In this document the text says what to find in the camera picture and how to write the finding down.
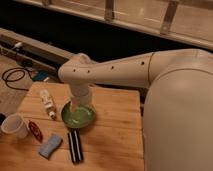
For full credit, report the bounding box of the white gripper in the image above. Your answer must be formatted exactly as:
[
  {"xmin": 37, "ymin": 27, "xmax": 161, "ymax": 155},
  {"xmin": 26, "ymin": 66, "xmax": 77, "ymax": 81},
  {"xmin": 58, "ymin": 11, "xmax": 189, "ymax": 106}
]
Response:
[{"xmin": 70, "ymin": 84, "xmax": 92, "ymax": 109}]

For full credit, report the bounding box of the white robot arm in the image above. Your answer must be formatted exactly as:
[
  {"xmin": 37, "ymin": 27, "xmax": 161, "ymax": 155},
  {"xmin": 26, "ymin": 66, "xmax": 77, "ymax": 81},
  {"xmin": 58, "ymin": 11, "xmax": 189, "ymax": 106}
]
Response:
[{"xmin": 58, "ymin": 49, "xmax": 213, "ymax": 171}]

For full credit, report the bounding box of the green bowl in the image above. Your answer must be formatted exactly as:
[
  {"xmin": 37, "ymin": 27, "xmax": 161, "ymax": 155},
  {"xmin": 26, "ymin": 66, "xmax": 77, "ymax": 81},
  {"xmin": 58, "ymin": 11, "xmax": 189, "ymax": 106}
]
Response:
[{"xmin": 61, "ymin": 102, "xmax": 96, "ymax": 129}]

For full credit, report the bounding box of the white squeeze bottle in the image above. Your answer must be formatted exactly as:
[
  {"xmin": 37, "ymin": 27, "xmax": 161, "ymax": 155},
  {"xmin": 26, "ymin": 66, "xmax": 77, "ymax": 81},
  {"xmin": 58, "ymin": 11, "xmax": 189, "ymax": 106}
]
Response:
[{"xmin": 40, "ymin": 89, "xmax": 56, "ymax": 120}]

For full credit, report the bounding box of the blue flat object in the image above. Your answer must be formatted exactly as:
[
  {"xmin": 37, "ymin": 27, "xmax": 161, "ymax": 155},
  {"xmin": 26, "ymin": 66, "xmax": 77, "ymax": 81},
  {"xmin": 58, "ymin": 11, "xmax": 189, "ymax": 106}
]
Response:
[{"xmin": 32, "ymin": 71, "xmax": 49, "ymax": 81}]

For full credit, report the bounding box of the black white striped block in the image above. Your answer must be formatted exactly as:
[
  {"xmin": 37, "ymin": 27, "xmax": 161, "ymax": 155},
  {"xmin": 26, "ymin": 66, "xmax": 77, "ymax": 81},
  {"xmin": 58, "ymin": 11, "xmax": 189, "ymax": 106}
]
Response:
[{"xmin": 67, "ymin": 130, "xmax": 84, "ymax": 164}]

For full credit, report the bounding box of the blue sponge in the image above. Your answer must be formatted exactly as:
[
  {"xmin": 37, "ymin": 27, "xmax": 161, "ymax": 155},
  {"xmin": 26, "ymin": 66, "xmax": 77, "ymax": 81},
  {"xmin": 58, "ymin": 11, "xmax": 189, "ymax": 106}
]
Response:
[{"xmin": 38, "ymin": 134, "xmax": 63, "ymax": 159}]

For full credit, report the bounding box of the red brown oval object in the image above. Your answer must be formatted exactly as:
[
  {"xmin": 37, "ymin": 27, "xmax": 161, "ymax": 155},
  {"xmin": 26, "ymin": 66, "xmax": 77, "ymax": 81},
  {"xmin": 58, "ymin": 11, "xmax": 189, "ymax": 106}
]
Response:
[{"xmin": 28, "ymin": 121, "xmax": 43, "ymax": 142}]

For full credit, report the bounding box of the translucent plastic cup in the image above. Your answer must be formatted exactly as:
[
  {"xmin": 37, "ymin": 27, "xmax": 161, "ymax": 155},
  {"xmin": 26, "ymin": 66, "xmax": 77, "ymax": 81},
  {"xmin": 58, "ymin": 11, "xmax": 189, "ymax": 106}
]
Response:
[{"xmin": 1, "ymin": 114, "xmax": 28, "ymax": 138}]

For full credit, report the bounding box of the black coiled cable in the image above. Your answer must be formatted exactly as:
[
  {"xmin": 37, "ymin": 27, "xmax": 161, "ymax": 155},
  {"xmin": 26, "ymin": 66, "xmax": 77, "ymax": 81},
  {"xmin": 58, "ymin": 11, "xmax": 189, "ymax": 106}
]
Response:
[{"xmin": 1, "ymin": 59, "xmax": 35, "ymax": 92}]

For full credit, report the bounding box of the white wall plug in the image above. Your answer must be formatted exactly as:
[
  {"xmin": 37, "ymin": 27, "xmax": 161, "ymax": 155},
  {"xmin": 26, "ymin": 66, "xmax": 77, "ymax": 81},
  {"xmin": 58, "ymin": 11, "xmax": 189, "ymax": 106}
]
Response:
[{"xmin": 13, "ymin": 42, "xmax": 23, "ymax": 49}]

